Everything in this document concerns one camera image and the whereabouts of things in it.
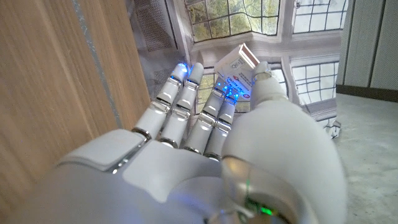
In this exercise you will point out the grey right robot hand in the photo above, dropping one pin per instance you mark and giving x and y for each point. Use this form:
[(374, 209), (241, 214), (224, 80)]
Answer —
[(186, 174)]

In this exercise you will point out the white matchbox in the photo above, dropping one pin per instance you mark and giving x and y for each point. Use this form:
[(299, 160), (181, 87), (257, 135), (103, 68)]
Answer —
[(233, 67)]

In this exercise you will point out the printed window backdrop cloth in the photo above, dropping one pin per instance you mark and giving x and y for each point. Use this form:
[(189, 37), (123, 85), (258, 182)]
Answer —
[(236, 18)]

